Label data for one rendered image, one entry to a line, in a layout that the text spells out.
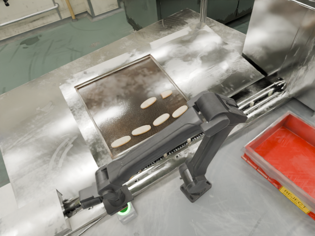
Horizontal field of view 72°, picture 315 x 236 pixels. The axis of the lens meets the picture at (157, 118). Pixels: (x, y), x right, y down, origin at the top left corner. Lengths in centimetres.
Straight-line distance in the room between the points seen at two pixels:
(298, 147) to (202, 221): 58
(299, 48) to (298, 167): 55
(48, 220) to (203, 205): 62
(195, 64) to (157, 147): 87
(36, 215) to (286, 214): 98
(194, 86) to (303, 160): 63
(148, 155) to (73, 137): 75
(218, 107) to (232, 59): 93
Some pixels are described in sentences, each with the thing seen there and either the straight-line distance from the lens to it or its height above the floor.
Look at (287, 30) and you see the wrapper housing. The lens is 128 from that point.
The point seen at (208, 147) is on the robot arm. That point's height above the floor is 117.
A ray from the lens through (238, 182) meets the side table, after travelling 106.
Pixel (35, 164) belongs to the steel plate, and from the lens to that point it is 130.
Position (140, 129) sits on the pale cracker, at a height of 91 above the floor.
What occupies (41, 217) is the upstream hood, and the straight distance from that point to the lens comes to 103.
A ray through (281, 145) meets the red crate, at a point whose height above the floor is 82.
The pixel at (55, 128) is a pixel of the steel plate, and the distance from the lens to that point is 139.
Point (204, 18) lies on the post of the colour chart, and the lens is 194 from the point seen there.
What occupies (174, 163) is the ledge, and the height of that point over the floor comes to 86.
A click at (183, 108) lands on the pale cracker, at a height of 91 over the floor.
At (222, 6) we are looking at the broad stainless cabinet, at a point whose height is 42.
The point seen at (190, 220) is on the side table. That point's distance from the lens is 98.
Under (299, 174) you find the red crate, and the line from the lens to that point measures 116.
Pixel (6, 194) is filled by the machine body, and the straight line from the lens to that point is 131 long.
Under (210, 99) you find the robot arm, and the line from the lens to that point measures 58.
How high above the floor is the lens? 177
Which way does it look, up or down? 51 degrees down
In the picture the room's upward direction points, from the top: 9 degrees counter-clockwise
